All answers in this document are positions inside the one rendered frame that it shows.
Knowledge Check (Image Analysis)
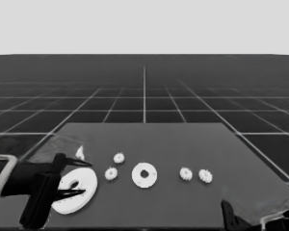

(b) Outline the large thick white disc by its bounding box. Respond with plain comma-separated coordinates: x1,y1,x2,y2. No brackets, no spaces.
50,167,99,216

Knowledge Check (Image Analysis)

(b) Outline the small white T-shaped piece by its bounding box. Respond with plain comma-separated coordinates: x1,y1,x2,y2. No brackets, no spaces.
74,144,87,162

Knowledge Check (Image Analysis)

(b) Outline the small white toothed gear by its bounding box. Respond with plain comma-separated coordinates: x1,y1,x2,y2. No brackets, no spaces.
178,167,194,182
197,168,214,184
113,151,126,165
104,167,118,181

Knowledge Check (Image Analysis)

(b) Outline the white round carrier with pins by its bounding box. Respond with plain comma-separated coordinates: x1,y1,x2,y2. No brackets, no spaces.
131,162,159,190

